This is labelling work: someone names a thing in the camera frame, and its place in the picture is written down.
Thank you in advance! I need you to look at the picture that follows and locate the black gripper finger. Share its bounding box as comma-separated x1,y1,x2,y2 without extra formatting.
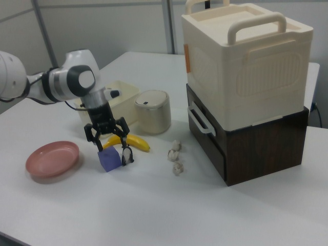
112,117,129,155
84,123,105,153

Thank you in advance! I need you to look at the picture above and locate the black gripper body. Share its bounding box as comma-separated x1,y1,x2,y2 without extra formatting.
86,102,116,135

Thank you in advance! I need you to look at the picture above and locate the purple cube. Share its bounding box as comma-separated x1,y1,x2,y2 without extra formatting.
97,146,122,173

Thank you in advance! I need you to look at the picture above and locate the pink plate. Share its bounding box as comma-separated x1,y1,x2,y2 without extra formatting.
25,140,80,179

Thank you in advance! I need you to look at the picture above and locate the yellow toy banana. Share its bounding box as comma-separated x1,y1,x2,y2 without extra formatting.
105,133,151,153

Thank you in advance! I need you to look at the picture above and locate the cream open storage bin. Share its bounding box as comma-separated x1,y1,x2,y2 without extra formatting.
73,80,140,127

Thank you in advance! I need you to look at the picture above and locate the small cream trash can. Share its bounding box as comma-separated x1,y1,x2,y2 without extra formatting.
134,89,172,136

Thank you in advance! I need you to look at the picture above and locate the cream toy fridge box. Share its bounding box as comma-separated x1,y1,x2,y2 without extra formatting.
181,0,315,129

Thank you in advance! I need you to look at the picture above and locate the dark brown wooden drawer box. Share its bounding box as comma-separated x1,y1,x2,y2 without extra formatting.
185,83,310,187

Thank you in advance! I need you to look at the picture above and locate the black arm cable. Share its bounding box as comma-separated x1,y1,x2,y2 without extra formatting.
25,68,87,111

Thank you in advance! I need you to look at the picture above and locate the dark wall cable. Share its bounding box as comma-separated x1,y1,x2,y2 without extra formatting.
311,101,323,128

